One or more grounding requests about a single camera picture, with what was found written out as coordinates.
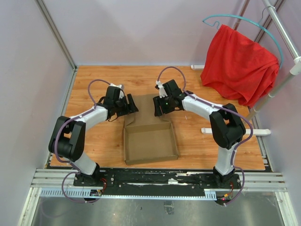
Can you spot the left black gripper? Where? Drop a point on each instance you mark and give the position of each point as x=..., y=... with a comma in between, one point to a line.
x=133, y=108

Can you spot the aluminium frame post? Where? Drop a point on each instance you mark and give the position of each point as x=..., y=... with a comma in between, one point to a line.
x=48, y=18

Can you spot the brown cardboard box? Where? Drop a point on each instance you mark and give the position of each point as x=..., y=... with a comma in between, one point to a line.
x=148, y=138

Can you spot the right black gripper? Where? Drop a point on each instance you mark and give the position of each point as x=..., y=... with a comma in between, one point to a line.
x=157, y=111

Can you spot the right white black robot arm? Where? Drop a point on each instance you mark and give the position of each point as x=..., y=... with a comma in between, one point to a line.
x=227, y=127

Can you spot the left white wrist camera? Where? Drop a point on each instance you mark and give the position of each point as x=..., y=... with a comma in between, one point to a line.
x=121, y=89

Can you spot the red cloth shirt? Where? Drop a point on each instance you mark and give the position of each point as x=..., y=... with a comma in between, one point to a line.
x=239, y=68

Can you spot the white clothes rack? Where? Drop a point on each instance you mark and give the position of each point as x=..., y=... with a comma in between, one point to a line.
x=269, y=25

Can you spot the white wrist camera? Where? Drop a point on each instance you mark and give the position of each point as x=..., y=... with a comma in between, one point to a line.
x=159, y=86
x=121, y=89

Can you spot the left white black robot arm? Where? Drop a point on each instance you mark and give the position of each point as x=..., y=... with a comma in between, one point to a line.
x=68, y=138

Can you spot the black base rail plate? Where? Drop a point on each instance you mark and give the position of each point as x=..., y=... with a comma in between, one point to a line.
x=156, y=182

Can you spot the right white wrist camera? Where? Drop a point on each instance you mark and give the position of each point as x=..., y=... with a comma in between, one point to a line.
x=159, y=86

